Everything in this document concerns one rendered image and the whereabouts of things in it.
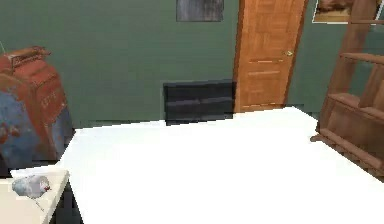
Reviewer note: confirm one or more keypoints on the black low shelf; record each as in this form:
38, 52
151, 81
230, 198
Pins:
199, 101

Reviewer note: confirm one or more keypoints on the white bed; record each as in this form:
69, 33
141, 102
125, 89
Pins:
213, 173

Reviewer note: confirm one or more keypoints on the orange wooden door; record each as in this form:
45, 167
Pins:
266, 56

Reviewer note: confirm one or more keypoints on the grey framed picture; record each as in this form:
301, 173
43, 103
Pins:
200, 10

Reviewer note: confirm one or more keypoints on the red and blue cabinet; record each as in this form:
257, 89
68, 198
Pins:
31, 106

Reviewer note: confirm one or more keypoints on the brown wooden shelf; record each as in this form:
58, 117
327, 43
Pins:
356, 110

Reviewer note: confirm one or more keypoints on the brown framed picture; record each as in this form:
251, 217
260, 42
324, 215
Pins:
333, 10

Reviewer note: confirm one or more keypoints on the grey round object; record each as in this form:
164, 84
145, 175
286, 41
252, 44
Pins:
30, 186

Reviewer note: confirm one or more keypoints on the white side table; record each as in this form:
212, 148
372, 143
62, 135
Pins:
30, 203

